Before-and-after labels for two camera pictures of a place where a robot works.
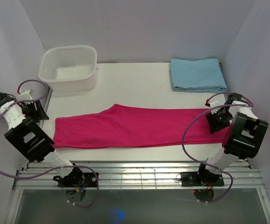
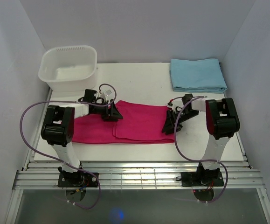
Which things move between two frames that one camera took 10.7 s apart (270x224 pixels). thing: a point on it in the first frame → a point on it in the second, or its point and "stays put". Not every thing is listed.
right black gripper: (213, 125) → (169, 125)
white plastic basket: (69, 68) stays put
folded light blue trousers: (197, 75) stays put
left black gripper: (42, 115) → (111, 114)
